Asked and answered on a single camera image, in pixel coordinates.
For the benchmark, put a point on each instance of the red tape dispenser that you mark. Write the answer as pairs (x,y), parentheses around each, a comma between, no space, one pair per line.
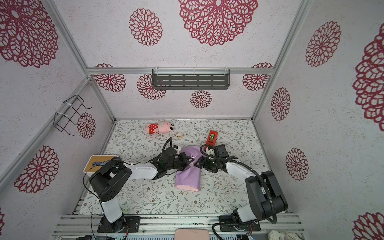
(212,138)

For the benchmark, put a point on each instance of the clear tape roll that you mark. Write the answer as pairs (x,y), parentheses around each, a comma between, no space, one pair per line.
(179,135)

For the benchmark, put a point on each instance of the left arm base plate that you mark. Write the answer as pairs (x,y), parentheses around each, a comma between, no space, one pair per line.
(121,225)

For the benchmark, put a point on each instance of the white tissue box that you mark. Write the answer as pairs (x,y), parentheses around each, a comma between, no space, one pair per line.
(96,162)

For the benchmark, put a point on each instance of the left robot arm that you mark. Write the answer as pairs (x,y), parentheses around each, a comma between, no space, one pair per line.
(108,181)

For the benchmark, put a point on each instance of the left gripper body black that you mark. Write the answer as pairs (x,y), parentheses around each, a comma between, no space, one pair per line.
(174,166)

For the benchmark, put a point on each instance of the white cloth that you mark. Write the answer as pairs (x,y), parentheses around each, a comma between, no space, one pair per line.
(281,235)

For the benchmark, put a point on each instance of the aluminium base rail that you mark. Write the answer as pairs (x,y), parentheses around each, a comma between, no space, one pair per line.
(76,225)

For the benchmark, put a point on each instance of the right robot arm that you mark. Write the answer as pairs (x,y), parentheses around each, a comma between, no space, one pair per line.
(265,196)

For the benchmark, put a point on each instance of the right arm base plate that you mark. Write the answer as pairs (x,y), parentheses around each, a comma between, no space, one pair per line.
(227,224)

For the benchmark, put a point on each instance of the pink plush toy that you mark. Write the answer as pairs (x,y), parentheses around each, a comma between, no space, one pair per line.
(159,128)

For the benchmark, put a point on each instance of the black wire wall rack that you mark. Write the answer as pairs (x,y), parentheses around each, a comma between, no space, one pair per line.
(65,117)

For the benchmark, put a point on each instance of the grey wall shelf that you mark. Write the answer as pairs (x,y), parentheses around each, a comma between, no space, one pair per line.
(191,79)

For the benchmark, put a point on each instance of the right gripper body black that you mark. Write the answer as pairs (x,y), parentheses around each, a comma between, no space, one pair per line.
(211,165)

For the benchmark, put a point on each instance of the pink wrapping paper sheet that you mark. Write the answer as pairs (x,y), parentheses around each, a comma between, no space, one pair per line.
(189,179)

